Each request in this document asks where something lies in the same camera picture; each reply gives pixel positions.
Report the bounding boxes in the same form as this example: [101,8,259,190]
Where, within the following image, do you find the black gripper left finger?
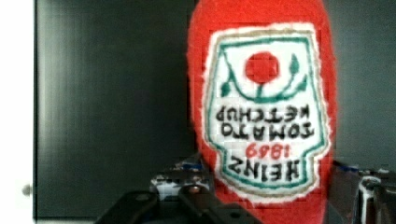
[148,154,216,202]

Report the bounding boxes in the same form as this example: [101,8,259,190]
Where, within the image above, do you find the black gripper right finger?
[328,160,396,224]

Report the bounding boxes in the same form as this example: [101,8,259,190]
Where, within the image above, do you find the red plush ketchup bottle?
[187,0,336,224]

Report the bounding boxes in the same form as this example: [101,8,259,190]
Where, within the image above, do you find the black toy oven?
[33,0,396,224]

